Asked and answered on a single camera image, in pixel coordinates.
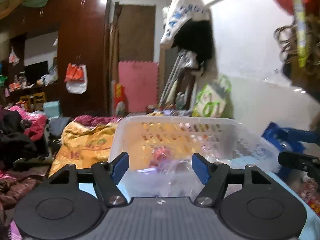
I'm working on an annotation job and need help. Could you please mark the clear plastic bag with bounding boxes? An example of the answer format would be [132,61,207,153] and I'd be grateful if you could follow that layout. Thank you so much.
[135,146,199,198]

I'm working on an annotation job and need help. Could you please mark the blue plastic bag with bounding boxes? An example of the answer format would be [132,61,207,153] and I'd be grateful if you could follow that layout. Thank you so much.
[263,122,319,180]

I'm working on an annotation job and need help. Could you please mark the yellow patterned blanket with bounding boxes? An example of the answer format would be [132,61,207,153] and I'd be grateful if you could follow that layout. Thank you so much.
[49,121,118,176]

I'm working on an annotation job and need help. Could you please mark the white plastic perforated basket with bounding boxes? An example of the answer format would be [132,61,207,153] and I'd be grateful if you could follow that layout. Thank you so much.
[109,116,280,199]

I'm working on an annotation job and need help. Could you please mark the green white shopping bag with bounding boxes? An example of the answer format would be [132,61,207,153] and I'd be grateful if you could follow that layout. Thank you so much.
[192,75,232,118]

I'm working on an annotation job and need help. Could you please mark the teal cardboard box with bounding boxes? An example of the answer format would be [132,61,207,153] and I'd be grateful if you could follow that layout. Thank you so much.
[43,101,62,118]

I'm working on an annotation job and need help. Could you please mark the orange white hanging bag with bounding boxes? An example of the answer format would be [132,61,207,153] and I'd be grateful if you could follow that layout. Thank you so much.
[65,63,87,94]

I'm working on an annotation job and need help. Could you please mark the pink foam mat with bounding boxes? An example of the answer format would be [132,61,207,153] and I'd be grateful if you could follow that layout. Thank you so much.
[118,61,158,112]

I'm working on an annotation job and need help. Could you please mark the brown hanging bag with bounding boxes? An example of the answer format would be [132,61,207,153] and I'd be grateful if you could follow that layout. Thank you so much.
[274,15,319,101]

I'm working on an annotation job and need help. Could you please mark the metal crutches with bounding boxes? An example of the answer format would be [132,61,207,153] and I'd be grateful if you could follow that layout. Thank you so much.
[159,49,196,107]

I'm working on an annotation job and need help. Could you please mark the brown wooden board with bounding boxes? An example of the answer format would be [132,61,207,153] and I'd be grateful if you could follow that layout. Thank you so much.
[113,2,156,61]

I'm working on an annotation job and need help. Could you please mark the dark red wooden wardrobe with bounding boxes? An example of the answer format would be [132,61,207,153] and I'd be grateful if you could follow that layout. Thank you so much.
[1,0,111,117]

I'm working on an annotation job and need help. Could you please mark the white hanging tote bag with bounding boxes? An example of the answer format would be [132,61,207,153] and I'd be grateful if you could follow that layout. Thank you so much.
[161,0,210,46]

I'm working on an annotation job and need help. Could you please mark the coiled brown rope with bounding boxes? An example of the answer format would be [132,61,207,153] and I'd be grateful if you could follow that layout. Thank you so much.
[273,19,301,61]

